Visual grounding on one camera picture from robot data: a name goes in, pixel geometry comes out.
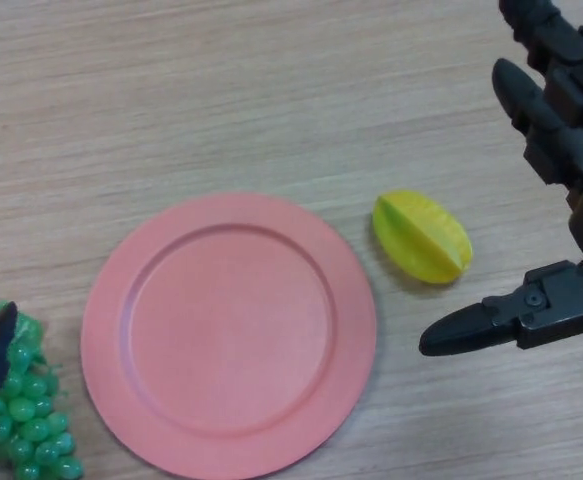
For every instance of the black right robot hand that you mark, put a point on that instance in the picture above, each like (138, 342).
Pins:
(566, 300)

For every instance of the green plastic grape bunch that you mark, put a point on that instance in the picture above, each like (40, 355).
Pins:
(26, 415)

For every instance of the pink round plate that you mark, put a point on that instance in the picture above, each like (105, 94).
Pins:
(231, 340)

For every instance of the yellow green starfruit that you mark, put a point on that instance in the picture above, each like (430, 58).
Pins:
(421, 240)

